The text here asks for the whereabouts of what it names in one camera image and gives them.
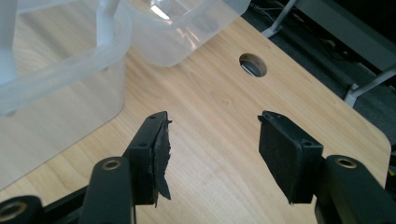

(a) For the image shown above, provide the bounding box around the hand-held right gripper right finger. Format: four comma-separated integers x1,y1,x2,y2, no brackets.
257,110,325,205

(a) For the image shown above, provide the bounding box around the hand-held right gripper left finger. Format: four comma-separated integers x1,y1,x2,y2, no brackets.
122,110,173,208

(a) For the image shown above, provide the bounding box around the clear plastic storage box base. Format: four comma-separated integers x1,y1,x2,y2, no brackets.
0,0,134,191

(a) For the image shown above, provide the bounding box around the grey metal desk frame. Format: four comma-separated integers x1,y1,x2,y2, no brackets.
261,0,396,108

